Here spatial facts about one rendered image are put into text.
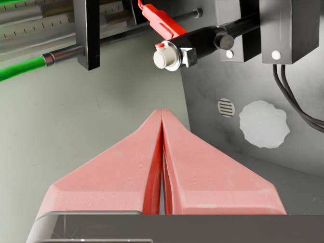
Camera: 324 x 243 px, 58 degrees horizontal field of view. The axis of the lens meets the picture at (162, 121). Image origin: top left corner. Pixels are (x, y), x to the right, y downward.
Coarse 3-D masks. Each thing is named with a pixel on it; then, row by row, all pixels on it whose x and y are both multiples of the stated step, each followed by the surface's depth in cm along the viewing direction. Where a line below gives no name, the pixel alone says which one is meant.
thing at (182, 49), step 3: (180, 48) 26; (183, 48) 25; (186, 48) 25; (189, 48) 25; (195, 48) 25; (180, 51) 26; (183, 51) 26; (195, 51) 25; (183, 54) 26; (195, 54) 25; (183, 57) 26; (183, 60) 26
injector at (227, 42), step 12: (228, 24) 31; (240, 24) 32; (252, 24) 34; (180, 36) 27; (192, 36) 27; (204, 36) 28; (216, 36) 28; (228, 36) 27; (204, 48) 28; (216, 48) 29; (228, 48) 28; (180, 60) 26
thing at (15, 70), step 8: (40, 56) 38; (48, 56) 38; (16, 64) 36; (24, 64) 37; (32, 64) 37; (40, 64) 38; (48, 64) 39; (0, 72) 35; (8, 72) 35; (16, 72) 36; (24, 72) 37; (0, 80) 35
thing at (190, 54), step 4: (192, 48) 25; (188, 52) 24; (192, 52) 25; (188, 56) 24; (192, 56) 25; (188, 60) 24; (192, 60) 25; (196, 60) 25; (188, 64) 24; (192, 64) 25
